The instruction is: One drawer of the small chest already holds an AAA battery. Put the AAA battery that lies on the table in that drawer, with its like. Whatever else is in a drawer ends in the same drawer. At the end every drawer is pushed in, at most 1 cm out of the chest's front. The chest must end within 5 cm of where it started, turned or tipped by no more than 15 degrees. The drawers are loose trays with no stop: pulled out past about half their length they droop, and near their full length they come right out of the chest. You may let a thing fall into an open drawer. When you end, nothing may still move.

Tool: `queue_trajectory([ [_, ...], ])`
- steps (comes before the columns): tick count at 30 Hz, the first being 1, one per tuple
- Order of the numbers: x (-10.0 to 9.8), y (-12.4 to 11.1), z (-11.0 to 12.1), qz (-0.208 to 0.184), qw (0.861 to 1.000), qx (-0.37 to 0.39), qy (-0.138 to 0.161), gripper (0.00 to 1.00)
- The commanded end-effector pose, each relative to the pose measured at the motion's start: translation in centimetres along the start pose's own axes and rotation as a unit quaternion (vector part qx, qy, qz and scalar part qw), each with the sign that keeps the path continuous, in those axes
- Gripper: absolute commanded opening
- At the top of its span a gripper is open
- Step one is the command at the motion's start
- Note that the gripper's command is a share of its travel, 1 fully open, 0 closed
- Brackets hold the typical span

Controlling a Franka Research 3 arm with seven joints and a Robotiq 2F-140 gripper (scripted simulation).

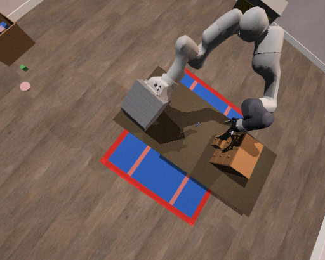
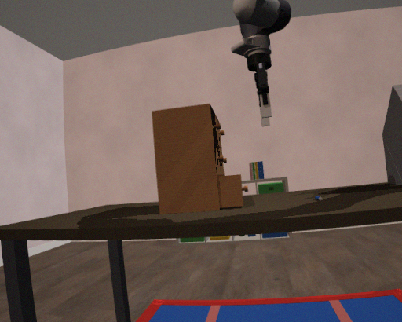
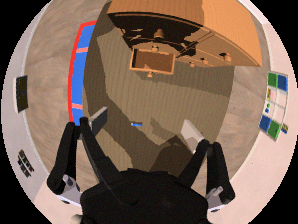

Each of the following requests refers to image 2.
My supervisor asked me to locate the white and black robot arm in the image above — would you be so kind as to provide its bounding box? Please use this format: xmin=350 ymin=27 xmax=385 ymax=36
xmin=231 ymin=0 xmax=291 ymax=58

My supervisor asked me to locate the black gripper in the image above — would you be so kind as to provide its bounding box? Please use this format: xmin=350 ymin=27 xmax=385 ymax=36
xmin=247 ymin=53 xmax=272 ymax=126

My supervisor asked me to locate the brown wooden chest of drawers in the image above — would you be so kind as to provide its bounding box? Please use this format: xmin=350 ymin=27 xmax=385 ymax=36
xmin=152 ymin=104 xmax=225 ymax=214

